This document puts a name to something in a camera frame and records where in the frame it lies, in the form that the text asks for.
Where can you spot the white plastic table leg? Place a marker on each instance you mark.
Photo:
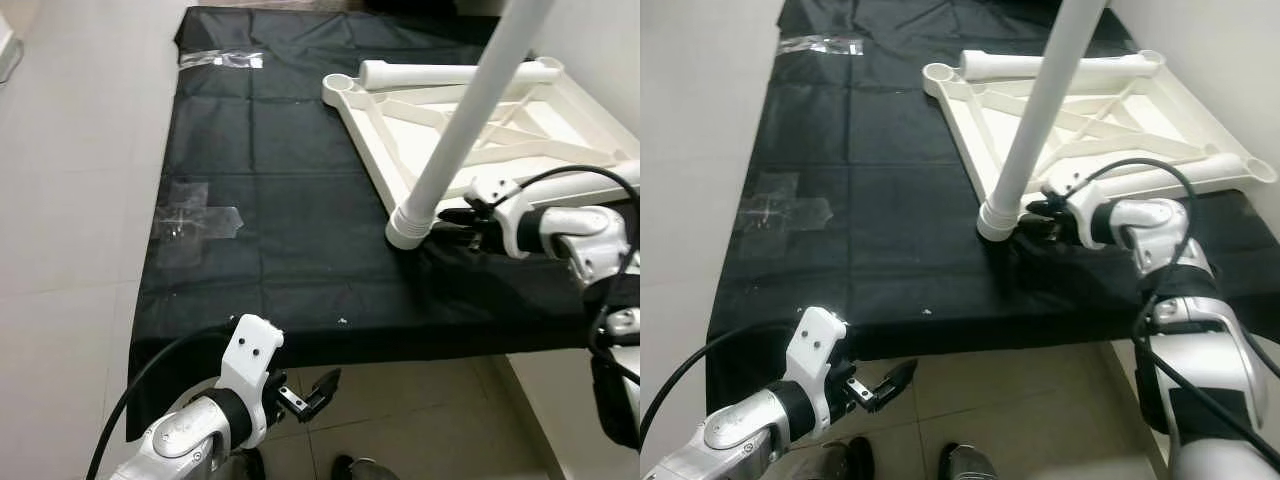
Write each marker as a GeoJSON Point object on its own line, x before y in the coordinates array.
{"type": "Point", "coordinates": [470, 130]}
{"type": "Point", "coordinates": [1225, 165]}
{"type": "Point", "coordinates": [1000, 65]}
{"type": "Point", "coordinates": [440, 73]}
{"type": "Point", "coordinates": [1045, 110]}
{"type": "Point", "coordinates": [610, 178]}

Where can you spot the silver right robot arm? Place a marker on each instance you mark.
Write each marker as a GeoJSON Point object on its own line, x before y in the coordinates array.
{"type": "Point", "coordinates": [590, 235]}
{"type": "Point", "coordinates": [1150, 225]}

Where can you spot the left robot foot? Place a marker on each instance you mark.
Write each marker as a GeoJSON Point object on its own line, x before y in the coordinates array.
{"type": "Point", "coordinates": [250, 468]}
{"type": "Point", "coordinates": [845, 462]}

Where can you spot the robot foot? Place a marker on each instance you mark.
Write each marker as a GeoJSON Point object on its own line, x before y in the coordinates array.
{"type": "Point", "coordinates": [970, 465]}
{"type": "Point", "coordinates": [370, 470]}
{"type": "Point", "coordinates": [845, 462]}
{"type": "Point", "coordinates": [250, 468]}

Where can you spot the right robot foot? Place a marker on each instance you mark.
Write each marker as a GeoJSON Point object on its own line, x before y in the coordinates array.
{"type": "Point", "coordinates": [370, 470]}
{"type": "Point", "coordinates": [970, 465]}

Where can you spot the white plastic table top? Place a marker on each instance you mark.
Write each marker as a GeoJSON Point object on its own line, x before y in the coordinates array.
{"type": "Point", "coordinates": [590, 130]}
{"type": "Point", "coordinates": [1170, 115]}

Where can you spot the black tablecloth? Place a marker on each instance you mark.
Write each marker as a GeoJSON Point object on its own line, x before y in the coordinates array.
{"type": "Point", "coordinates": [880, 130]}
{"type": "Point", "coordinates": [300, 130]}

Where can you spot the clear tape cross patch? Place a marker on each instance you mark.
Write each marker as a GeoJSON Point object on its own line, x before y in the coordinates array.
{"type": "Point", "coordinates": [195, 225]}
{"type": "Point", "coordinates": [780, 215]}

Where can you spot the clear tape strip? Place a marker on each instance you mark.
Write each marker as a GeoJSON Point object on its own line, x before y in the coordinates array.
{"type": "Point", "coordinates": [820, 45]}
{"type": "Point", "coordinates": [220, 60]}

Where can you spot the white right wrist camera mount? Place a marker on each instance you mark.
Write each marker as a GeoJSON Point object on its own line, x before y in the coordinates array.
{"type": "Point", "coordinates": [1068, 190]}
{"type": "Point", "coordinates": [492, 195]}

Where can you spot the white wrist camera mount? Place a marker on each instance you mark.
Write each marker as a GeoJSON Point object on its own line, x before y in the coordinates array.
{"type": "Point", "coordinates": [492, 195]}
{"type": "Point", "coordinates": [1068, 190]}
{"type": "Point", "coordinates": [820, 340]}
{"type": "Point", "coordinates": [250, 350]}

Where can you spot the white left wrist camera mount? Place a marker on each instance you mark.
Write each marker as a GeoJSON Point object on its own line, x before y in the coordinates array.
{"type": "Point", "coordinates": [820, 340]}
{"type": "Point", "coordinates": [250, 350]}

